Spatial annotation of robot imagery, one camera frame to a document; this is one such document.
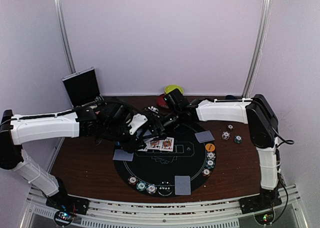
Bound dark blue mug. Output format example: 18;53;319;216
225;95;238;100

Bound aluminium corner post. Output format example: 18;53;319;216
241;0;272;98
53;0;76;74

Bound king face card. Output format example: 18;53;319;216
160;137;174;152
146;140;163;150

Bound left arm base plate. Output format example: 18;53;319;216
45;195;90;215

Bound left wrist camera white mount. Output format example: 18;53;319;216
128;113;148;135

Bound face-down cards front player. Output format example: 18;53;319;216
174;175;191;196

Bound red plate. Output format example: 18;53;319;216
156;93;169;109

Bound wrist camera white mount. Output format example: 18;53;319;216
128;113;148;135
146;106;159;114

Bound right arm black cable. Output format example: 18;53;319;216
272;122;295;221

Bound orange round blind button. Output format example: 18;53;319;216
205;143;216;153

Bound brown chip stack front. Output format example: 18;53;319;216
127;176;138;186

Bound round black poker mat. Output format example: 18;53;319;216
114;123;214;198

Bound left aluminium corner post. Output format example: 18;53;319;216
53;0;76;74

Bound right aluminium corner post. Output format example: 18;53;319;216
241;0;272;98

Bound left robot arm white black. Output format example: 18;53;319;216
0;101;151;210

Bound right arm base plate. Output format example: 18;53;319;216
238;195;282;214

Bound aluminium front rail frame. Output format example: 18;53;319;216
18;185;312;228

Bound face-down cards player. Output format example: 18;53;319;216
174;175;191;196
112;149;134;162
194;130;215;143

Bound white blue chip stack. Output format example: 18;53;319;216
221;131;231;140

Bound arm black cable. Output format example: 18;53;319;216
0;100;151;129
272;122;295;221

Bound aluminium poker case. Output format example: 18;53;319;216
62;67;102;107

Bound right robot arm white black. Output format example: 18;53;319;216
143;88;280;209

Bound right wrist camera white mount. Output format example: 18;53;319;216
146;106;159;114

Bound green striped bowl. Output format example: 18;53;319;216
164;84;184;94

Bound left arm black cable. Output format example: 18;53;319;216
0;100;151;129

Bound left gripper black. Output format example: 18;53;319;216
102;121;147;154

